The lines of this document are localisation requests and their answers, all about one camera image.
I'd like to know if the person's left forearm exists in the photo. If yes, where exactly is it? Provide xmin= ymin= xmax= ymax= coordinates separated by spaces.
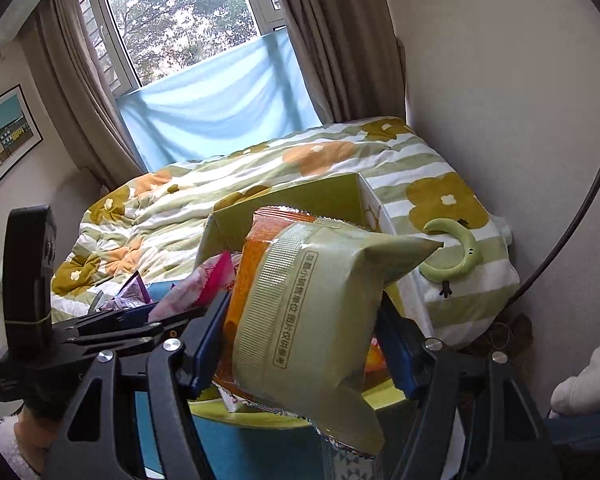
xmin=0 ymin=400 xmax=56 ymax=480

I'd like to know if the pink snack bag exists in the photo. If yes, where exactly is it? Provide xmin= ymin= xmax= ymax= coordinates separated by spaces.
xmin=147 ymin=251 xmax=233 ymax=321

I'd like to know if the floral striped blanket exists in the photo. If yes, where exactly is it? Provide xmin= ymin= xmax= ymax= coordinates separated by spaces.
xmin=50 ymin=116 xmax=522 ymax=348

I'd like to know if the grey headboard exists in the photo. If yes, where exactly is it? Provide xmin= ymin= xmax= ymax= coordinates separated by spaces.
xmin=42 ymin=172 xmax=113 ymax=261

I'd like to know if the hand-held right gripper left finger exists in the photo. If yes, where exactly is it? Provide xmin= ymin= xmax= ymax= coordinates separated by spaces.
xmin=42 ymin=290 xmax=233 ymax=480

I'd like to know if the blue patterned mat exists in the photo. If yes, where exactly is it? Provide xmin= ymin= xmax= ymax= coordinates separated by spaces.
xmin=132 ymin=280 xmax=396 ymax=480

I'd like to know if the pale green orange snack bag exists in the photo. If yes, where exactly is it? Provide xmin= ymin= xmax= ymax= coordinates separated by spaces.
xmin=215 ymin=206 xmax=443 ymax=458

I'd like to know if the person's white clothing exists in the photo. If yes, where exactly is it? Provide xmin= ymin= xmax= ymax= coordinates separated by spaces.
xmin=550 ymin=337 xmax=600 ymax=416

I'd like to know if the green cardboard box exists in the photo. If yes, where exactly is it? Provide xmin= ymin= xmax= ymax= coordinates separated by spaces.
xmin=187 ymin=172 xmax=421 ymax=418

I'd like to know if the green crescent plush toy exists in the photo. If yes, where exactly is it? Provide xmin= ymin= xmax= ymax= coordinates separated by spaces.
xmin=419 ymin=217 xmax=480 ymax=283

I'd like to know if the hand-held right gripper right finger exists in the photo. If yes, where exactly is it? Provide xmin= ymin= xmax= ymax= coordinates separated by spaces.
xmin=377 ymin=297 xmax=563 ymax=480

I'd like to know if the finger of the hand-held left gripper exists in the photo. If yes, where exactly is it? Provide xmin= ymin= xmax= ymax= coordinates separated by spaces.
xmin=67 ymin=310 xmax=208 ymax=358
xmin=55 ymin=307 xmax=157 ymax=336

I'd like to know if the brown curtain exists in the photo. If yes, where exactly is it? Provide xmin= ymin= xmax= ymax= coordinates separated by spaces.
xmin=20 ymin=0 xmax=146 ymax=191
xmin=265 ymin=0 xmax=411 ymax=126

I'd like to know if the white framed window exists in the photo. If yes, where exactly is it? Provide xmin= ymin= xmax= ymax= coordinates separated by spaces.
xmin=77 ymin=0 xmax=288 ymax=96

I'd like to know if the purple snack bag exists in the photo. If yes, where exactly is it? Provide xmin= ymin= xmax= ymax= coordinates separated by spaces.
xmin=97 ymin=270 xmax=153 ymax=311

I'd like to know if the light blue window cloth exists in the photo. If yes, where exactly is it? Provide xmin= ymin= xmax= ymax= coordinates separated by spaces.
xmin=116 ymin=30 xmax=317 ymax=173

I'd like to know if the framed picture of houses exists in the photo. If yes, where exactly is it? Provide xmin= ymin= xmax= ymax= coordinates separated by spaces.
xmin=0 ymin=84 xmax=44 ymax=206

